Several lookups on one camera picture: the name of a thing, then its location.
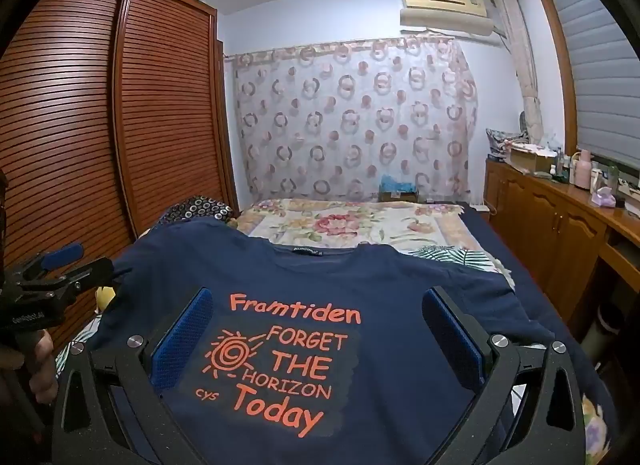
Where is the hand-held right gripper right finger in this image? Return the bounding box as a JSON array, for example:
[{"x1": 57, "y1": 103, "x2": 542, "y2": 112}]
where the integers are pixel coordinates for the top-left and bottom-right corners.
[{"x1": 421, "y1": 286, "x2": 586, "y2": 465}]

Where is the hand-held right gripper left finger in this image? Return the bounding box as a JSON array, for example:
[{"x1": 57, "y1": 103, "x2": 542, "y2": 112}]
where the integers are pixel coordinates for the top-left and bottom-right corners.
[{"x1": 50, "y1": 286, "x2": 216, "y2": 465}]

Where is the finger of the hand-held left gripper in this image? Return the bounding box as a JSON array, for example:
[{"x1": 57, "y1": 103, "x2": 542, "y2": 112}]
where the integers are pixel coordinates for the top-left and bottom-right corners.
[
  {"x1": 15, "y1": 257, "x2": 115, "y2": 298},
  {"x1": 10, "y1": 243, "x2": 85, "y2": 291}
]

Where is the navy blue printed t-shirt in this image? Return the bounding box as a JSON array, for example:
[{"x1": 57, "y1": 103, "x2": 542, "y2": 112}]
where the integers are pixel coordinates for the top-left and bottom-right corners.
[{"x1": 87, "y1": 217, "x2": 616, "y2": 465}]

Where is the person's left forearm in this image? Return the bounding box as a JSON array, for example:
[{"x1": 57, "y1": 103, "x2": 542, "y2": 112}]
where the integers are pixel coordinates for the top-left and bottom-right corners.
[{"x1": 0, "y1": 367, "x2": 51, "y2": 446}]

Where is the person's left hand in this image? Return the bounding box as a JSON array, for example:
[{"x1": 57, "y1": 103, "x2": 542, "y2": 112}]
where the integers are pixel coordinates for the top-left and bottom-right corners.
[{"x1": 27, "y1": 330, "x2": 60, "y2": 406}]

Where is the yellow plush pillow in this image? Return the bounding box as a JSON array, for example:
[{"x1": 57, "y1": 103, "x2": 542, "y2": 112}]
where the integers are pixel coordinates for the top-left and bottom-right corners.
[{"x1": 95, "y1": 285, "x2": 118, "y2": 313}]

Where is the leaf-print cloth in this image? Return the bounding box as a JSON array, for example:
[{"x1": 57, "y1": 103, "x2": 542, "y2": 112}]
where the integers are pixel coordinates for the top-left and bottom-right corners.
[{"x1": 402, "y1": 244, "x2": 501, "y2": 273}]

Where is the navy bed sheet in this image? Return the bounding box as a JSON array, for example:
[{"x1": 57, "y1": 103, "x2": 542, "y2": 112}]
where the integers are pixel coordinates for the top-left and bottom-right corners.
[{"x1": 457, "y1": 205, "x2": 621, "y2": 446}]

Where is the dark circle-patterned cushion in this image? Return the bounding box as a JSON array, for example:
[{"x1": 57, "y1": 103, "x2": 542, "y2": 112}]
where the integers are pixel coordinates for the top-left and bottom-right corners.
[{"x1": 159, "y1": 195, "x2": 238, "y2": 230}]

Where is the wooden slatted wardrobe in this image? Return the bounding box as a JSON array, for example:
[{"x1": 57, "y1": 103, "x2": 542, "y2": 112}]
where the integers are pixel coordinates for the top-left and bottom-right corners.
[{"x1": 0, "y1": 0, "x2": 240, "y2": 361}]

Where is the grey cylindrical bin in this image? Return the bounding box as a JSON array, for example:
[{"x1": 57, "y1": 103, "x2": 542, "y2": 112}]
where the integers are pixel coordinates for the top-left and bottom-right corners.
[{"x1": 582, "y1": 305, "x2": 626, "y2": 357}]

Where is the wooden sideboard cabinet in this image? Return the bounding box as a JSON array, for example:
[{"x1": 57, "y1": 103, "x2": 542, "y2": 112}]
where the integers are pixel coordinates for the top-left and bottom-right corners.
[{"x1": 484, "y1": 157, "x2": 640, "y2": 346}]

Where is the floral blanket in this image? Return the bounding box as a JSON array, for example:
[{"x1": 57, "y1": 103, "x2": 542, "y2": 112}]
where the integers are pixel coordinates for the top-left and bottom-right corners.
[{"x1": 235, "y1": 197, "x2": 516, "y2": 291}]

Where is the blue cloth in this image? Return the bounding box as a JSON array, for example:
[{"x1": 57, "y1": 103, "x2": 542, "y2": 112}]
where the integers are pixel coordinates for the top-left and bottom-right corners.
[{"x1": 380, "y1": 174, "x2": 418, "y2": 193}]

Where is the cardboard box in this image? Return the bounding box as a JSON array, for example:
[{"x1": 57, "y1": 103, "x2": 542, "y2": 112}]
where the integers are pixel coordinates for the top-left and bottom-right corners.
[{"x1": 507, "y1": 142, "x2": 556, "y2": 173}]

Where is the floral fabric bag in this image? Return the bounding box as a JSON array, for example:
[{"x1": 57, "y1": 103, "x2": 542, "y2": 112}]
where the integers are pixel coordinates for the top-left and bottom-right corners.
[{"x1": 486, "y1": 127, "x2": 530, "y2": 162}]

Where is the pink thermos jug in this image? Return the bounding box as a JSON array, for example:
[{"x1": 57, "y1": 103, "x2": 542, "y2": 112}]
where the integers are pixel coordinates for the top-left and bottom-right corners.
[{"x1": 574, "y1": 149, "x2": 593, "y2": 190}]

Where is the circle-print sheer curtain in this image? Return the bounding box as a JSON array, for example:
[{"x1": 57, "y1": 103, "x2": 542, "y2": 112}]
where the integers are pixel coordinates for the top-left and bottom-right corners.
[{"x1": 227, "y1": 35, "x2": 480, "y2": 204}]

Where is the beige window curtain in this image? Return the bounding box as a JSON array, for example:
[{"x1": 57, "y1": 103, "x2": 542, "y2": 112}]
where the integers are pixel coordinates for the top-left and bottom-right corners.
[{"x1": 492, "y1": 0, "x2": 543, "y2": 146}]

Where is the beige wall air conditioner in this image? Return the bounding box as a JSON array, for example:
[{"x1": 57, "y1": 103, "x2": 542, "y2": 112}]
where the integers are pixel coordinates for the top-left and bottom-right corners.
[{"x1": 399, "y1": 0, "x2": 507, "y2": 43}]

